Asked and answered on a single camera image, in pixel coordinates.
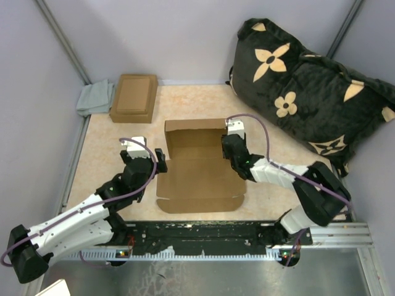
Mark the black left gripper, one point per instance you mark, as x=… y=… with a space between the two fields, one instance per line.
x=162 y=168

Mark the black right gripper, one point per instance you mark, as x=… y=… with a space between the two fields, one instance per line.
x=225 y=155

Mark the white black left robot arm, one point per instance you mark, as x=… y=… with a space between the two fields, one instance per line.
x=94 y=221

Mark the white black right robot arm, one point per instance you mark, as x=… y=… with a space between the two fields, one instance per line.
x=320 y=193

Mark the small folded brown cardboard box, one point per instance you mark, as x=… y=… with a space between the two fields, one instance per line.
x=134 y=93

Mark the large folded brown cardboard box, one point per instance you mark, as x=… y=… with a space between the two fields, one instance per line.
x=130 y=118

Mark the light blue folded cloth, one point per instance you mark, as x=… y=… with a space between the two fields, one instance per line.
x=96 y=98

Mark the black plush flower-pattern pillow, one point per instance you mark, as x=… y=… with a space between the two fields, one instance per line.
x=328 y=107

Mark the white board corner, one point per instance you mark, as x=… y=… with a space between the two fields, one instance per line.
x=58 y=288

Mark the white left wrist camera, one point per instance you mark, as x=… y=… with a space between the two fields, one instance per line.
x=135 y=147

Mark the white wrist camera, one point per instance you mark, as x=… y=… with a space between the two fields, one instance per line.
x=235 y=126
x=135 y=147

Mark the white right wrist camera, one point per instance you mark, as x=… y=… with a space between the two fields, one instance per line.
x=235 y=126

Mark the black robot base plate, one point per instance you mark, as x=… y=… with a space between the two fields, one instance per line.
x=202 y=237

